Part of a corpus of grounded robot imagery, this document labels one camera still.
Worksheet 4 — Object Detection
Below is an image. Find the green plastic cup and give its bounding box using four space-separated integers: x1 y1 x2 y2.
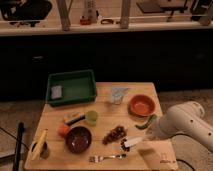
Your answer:
85 111 98 126

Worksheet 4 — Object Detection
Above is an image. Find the grey sponge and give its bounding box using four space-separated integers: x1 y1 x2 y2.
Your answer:
51 85 62 100

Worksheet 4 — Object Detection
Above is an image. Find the silver fork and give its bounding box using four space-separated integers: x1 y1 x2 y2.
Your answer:
88 154 127 163

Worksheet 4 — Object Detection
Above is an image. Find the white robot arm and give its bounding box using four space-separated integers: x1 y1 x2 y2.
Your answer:
146 101 213 153

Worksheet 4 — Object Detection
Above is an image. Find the red white object on shelf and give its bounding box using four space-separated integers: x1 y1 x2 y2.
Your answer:
80 0 99 25

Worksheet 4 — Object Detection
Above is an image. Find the dark metal cup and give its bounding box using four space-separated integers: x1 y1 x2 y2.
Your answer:
31 143 50 159

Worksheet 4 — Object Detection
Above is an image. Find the orange carrot toy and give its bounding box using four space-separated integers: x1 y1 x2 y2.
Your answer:
58 124 70 137

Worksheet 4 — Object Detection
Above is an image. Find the green pepper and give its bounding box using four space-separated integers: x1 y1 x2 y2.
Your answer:
135 114 157 130

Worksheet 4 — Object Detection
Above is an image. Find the brown grape bunch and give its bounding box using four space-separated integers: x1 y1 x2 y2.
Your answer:
102 126 127 145

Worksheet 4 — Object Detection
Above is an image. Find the dark red bowl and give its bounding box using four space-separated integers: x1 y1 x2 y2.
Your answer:
65 126 92 154

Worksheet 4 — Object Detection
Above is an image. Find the green plastic bin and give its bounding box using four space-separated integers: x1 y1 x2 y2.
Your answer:
46 70 97 107

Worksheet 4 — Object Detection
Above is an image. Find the black office chair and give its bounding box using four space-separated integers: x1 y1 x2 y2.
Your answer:
0 0 52 27

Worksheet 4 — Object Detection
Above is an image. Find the black pole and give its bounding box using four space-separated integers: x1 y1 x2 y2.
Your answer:
12 122 25 171

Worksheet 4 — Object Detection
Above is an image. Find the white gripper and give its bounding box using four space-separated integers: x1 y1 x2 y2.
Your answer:
145 119 168 140

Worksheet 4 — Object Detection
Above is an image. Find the white black dish brush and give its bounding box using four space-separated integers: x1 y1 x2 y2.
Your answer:
120 136 144 152

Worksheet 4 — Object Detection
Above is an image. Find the orange bowl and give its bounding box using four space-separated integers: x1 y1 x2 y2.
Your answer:
128 94 155 117

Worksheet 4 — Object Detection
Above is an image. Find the black cable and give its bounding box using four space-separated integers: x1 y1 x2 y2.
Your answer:
176 158 198 171

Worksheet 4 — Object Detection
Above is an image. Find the yellow black scrub brush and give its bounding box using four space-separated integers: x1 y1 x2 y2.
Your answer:
63 112 85 126

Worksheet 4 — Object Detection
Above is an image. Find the clear plastic cup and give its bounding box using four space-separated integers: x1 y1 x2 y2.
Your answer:
109 87 128 105

